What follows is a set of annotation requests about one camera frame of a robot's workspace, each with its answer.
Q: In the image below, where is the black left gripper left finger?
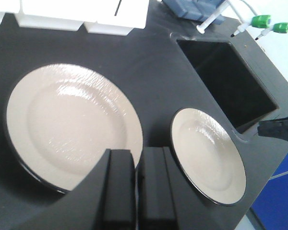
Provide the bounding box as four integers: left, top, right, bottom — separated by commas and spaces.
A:
102, 149, 136, 230

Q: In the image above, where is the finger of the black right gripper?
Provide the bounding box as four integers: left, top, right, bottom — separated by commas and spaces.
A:
257, 117, 288, 141

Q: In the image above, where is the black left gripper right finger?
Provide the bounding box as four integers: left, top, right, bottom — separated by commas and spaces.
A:
138, 147, 178, 230

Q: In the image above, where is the beige round plate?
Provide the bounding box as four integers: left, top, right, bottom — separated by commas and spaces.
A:
170, 108, 247, 206
6, 63, 143, 193

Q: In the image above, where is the black lab sink basin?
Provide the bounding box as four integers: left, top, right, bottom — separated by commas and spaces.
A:
177, 40, 278, 134

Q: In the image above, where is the right blue cabinet unit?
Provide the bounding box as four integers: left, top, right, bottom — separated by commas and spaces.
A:
252, 154, 288, 230

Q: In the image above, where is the white gooseneck lab faucet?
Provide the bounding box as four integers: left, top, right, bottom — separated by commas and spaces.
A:
196, 0, 288, 41

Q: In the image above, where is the blue-grey pegboard drying rack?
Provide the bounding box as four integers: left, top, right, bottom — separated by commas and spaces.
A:
163, 0, 224, 22

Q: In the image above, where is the right white storage bin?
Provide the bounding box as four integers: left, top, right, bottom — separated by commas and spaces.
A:
84, 0, 149, 36

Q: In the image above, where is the middle white storage bin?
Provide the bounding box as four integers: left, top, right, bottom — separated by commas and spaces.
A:
15, 0, 96, 31

